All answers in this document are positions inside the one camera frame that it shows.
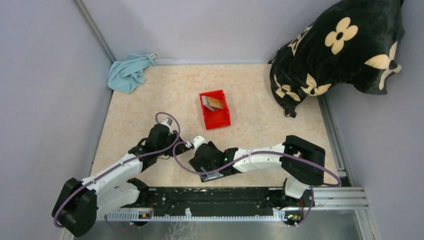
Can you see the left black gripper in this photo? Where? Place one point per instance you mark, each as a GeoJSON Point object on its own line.
{"type": "Point", "coordinates": [182, 149]}

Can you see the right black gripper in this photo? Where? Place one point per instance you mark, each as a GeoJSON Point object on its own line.
{"type": "Point", "coordinates": [197, 164]}

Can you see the black leather card holder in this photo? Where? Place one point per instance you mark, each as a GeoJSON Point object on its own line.
{"type": "Point", "coordinates": [211, 176]}

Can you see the red plastic bin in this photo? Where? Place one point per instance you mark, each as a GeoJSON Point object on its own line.
{"type": "Point", "coordinates": [216, 119]}

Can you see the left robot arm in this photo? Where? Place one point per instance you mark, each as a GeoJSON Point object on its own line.
{"type": "Point", "coordinates": [81, 203]}

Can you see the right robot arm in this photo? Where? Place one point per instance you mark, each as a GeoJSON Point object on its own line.
{"type": "Point", "coordinates": [302, 160]}

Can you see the stack of credit cards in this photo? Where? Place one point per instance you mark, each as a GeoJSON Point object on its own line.
{"type": "Point", "coordinates": [211, 103]}

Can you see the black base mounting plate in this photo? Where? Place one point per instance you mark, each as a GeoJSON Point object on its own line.
{"type": "Point", "coordinates": [218, 201]}

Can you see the light blue cloth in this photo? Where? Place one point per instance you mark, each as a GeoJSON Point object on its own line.
{"type": "Point", "coordinates": [125, 76]}

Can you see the black floral blanket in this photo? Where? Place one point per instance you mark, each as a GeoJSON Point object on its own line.
{"type": "Point", "coordinates": [353, 42]}

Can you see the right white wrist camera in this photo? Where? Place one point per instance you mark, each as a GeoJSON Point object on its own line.
{"type": "Point", "coordinates": [198, 140]}

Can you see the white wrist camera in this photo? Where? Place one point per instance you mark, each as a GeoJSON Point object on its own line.
{"type": "Point", "coordinates": [198, 140]}
{"type": "Point", "coordinates": [168, 123]}

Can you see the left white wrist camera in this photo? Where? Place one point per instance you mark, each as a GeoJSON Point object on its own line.
{"type": "Point", "coordinates": [168, 123]}

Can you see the aluminium front rail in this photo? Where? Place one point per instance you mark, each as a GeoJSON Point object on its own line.
{"type": "Point", "coordinates": [322, 198]}

